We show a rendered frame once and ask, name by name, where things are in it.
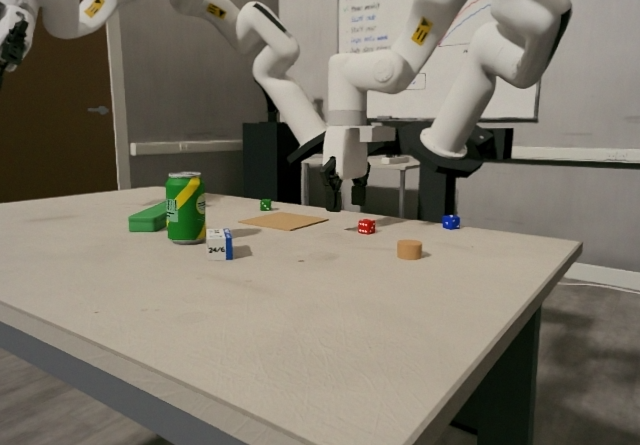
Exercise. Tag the green rectangular box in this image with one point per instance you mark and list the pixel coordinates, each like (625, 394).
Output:
(152, 219)

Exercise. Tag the tan flat mat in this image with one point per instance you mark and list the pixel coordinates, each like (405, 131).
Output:
(284, 221)

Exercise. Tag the green soda can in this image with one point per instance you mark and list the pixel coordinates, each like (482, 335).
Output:
(185, 206)

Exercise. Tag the blue die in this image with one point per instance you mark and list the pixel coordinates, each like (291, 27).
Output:
(451, 222)

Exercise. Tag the tan short cylinder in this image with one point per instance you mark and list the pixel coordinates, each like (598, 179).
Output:
(409, 249)

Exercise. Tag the red die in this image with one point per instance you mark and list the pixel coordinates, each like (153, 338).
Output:
(366, 226)

